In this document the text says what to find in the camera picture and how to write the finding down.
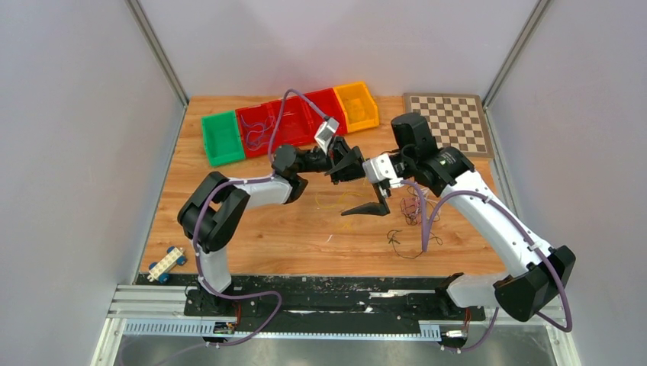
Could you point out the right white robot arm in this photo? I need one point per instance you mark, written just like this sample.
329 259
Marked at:
536 274

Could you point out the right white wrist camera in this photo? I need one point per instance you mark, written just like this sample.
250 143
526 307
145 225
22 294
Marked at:
380 169

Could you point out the right red plastic bin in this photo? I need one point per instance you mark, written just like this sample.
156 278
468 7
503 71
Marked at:
329 103

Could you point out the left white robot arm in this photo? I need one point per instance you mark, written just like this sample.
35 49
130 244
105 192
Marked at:
211 215

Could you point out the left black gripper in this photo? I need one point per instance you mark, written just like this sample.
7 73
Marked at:
337 149

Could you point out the aluminium frame rail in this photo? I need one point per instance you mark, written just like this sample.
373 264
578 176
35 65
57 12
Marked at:
148 310

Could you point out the wooden chessboard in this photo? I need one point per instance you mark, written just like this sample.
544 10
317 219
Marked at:
455 120

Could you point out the middle red plastic bin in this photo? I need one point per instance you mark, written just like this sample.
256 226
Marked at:
296 124

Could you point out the white blue toy car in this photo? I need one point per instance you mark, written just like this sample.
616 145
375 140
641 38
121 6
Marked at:
159 271

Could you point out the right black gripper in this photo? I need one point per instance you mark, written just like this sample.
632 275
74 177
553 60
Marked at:
376 208

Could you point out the green plastic bin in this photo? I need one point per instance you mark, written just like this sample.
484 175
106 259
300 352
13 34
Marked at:
222 141

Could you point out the yellow plastic bin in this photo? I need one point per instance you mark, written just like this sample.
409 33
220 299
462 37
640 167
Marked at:
359 106

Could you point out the left red plastic bin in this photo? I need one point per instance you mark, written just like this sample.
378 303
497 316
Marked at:
256 124

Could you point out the red plastic bin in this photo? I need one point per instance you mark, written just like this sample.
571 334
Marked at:
329 103
256 124
296 124

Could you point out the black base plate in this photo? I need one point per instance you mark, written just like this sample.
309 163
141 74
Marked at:
318 304

